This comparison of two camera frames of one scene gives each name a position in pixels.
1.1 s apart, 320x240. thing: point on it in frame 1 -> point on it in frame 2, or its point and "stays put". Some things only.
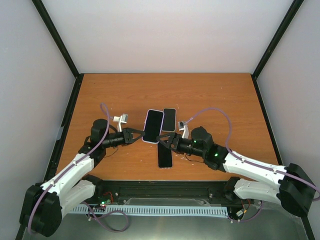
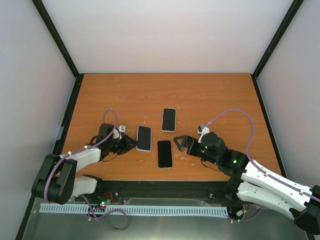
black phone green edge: x=153 y=125 -> x=144 y=138
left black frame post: x=53 y=32 stays put
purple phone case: x=153 y=126 -> x=144 y=138
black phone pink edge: x=164 y=156 stays put
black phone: x=169 y=121 stays put
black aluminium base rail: x=114 y=191 stays put
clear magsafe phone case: x=165 y=157 stays put
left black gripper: x=128 y=135 -> x=127 y=146
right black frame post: x=281 y=30 stays put
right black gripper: x=175 y=138 -> x=191 y=142
